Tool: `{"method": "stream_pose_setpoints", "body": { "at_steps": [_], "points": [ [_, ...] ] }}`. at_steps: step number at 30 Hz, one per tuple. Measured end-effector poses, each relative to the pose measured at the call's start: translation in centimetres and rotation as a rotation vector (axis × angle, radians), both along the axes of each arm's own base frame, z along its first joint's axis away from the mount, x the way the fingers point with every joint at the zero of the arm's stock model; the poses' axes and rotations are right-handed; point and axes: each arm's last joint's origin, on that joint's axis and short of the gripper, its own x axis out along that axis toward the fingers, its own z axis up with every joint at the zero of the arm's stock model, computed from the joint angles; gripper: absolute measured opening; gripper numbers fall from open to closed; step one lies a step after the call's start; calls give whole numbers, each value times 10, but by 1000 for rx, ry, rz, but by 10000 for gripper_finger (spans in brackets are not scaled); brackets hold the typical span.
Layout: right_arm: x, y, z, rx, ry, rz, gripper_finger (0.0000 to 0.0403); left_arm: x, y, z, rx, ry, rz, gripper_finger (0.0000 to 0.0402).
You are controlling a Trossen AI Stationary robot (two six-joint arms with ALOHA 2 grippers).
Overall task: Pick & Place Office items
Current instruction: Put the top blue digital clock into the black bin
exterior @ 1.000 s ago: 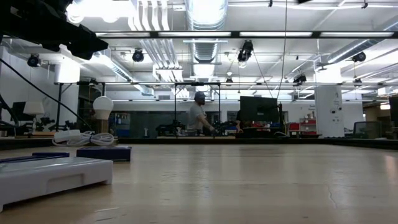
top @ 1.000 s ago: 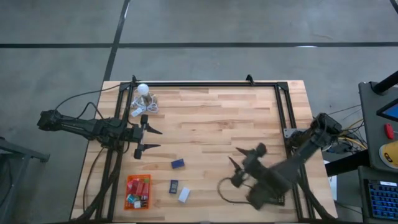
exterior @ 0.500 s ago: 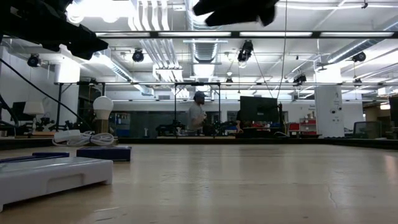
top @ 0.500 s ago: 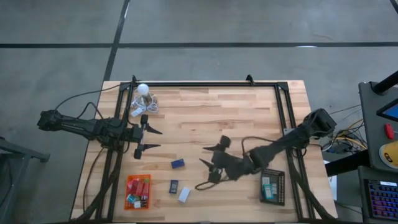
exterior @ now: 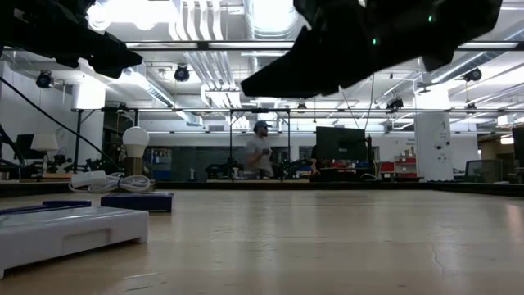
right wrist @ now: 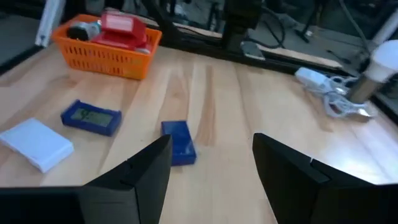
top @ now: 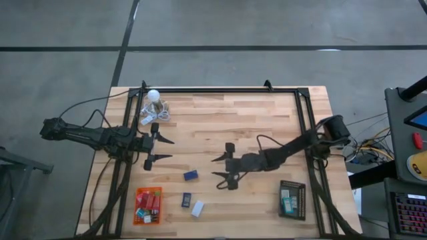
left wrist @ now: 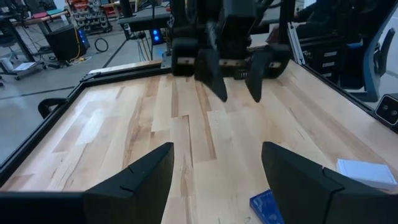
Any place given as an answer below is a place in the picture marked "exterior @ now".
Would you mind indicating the black overhead beam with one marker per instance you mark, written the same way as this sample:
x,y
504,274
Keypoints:
x,y
196,45

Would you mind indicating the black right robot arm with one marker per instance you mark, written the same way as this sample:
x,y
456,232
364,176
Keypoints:
x,y
458,20

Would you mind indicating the black stand frame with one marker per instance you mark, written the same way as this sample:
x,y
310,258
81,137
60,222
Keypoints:
x,y
260,110
78,139

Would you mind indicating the blue box charger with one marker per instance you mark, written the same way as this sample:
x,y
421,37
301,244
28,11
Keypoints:
x,y
137,202

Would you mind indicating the silver ceiling duct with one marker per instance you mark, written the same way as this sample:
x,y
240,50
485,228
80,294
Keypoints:
x,y
272,16

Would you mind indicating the black hanging spotlight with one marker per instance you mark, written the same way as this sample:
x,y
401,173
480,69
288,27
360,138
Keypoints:
x,y
181,73
395,103
44,80
472,75

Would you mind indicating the person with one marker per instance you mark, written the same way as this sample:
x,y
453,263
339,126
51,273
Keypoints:
x,y
260,149
313,160

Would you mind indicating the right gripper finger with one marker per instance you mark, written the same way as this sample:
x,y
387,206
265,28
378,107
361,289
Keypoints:
x,y
294,69
290,93

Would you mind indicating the blue cabinet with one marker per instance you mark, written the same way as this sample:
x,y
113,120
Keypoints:
x,y
157,164

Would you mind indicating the white light bulb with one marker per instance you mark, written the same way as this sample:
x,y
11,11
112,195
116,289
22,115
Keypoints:
x,y
136,141

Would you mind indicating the black monitor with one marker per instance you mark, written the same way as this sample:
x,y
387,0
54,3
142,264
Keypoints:
x,y
519,143
340,143

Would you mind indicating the white pillar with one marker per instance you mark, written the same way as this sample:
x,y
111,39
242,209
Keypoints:
x,y
433,147

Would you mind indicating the light grey digital thermometer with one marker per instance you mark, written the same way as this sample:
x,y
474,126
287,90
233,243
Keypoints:
x,y
61,233

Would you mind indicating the black aluminium table frame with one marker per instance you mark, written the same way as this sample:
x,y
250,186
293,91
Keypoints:
x,y
368,186

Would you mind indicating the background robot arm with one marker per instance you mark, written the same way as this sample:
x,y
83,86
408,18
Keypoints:
x,y
223,169

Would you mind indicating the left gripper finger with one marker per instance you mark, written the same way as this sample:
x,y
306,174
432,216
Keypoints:
x,y
116,57

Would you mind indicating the white lampshade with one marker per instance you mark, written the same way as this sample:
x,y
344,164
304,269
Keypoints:
x,y
44,141

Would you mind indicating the red storage bins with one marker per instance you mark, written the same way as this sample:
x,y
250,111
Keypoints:
x,y
405,166

